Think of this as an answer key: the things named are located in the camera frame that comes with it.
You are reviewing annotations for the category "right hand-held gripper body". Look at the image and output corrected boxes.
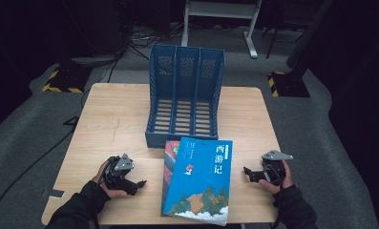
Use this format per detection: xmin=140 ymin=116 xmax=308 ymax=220
xmin=261 ymin=150 xmax=295 ymax=186

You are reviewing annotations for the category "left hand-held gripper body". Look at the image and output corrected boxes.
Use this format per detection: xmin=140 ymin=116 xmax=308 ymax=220
xmin=104 ymin=153 xmax=137 ymax=189

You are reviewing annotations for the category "red book with winged creature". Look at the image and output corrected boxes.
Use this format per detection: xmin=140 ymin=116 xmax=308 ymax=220
xmin=160 ymin=139 xmax=181 ymax=218

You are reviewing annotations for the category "blue book with mountains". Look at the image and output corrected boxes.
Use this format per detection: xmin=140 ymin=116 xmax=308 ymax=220
xmin=162 ymin=136 xmax=234 ymax=227

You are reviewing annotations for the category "blue plastic file rack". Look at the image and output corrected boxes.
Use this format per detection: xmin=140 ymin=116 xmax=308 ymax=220
xmin=144 ymin=44 xmax=226 ymax=150

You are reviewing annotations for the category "person's right hand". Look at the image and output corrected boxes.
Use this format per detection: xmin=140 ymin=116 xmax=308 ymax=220
xmin=258 ymin=159 xmax=296 ymax=195

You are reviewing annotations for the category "person's left hand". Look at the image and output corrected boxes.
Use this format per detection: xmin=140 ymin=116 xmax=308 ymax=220
xmin=92 ymin=158 xmax=129 ymax=199

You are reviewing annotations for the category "grey tape piece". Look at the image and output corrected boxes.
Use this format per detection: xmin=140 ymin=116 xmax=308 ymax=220
xmin=41 ymin=189 xmax=66 ymax=199

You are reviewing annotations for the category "black yellow striped base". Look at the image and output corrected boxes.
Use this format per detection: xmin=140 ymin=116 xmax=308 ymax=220
xmin=41 ymin=65 xmax=93 ymax=94
xmin=267 ymin=71 xmax=311 ymax=98

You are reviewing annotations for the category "grey flat stand base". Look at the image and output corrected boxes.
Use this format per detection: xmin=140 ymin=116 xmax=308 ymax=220
xmin=71 ymin=55 xmax=121 ymax=67

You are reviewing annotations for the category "black slanted pole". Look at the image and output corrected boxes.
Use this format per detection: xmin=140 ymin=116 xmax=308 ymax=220
xmin=285 ymin=0 xmax=336 ymax=70

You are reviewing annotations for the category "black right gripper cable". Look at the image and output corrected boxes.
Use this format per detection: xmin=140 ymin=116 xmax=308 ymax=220
xmin=263 ymin=163 xmax=286 ymax=229

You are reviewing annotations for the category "long black floor cable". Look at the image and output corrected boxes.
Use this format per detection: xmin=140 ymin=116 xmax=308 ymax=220
xmin=0 ymin=115 xmax=81 ymax=228

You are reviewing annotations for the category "bundle of floor cables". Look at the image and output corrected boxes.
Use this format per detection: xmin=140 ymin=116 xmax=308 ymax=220
xmin=126 ymin=23 xmax=185 ymax=61

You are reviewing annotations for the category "white metal table frame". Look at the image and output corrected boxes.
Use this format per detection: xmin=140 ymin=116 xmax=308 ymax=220
xmin=180 ymin=0 xmax=263 ymax=60

